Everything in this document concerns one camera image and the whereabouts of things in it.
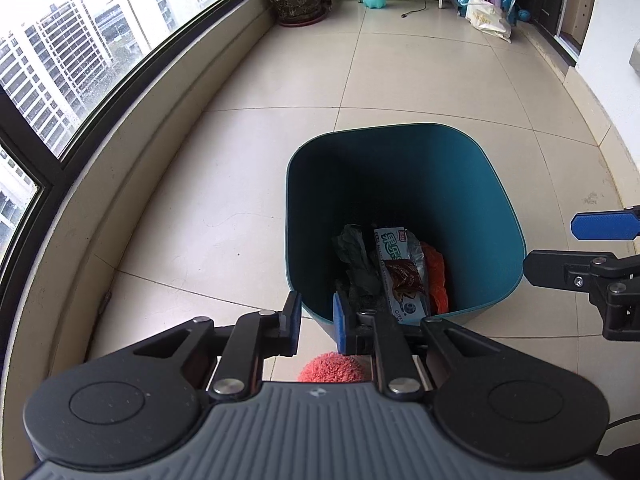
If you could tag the purple white snack packet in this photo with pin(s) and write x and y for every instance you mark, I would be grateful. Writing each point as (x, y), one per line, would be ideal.
(395, 242)

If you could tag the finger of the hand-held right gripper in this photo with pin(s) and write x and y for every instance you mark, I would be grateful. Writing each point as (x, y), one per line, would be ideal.
(555, 269)
(605, 226)

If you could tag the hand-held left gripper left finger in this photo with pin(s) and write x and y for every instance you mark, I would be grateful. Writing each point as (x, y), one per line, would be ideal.
(295, 320)

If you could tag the small blue ball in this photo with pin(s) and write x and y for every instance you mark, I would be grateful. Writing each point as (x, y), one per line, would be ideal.
(524, 15)

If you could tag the grey wall socket cover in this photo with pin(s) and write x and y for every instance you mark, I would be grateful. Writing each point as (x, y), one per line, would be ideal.
(635, 55)

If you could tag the red plastic bag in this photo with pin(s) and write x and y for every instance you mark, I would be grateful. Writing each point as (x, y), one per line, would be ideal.
(435, 270)

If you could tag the white tote bag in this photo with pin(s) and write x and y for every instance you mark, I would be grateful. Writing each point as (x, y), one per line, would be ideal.
(485, 17)

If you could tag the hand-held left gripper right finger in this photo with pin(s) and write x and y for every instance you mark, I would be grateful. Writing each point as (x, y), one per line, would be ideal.
(342, 325)

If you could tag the dark green plastic bag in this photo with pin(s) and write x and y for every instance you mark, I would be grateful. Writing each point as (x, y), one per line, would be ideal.
(357, 255)

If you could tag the teal plastic trash bin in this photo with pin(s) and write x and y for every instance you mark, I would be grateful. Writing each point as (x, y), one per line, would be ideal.
(450, 185)

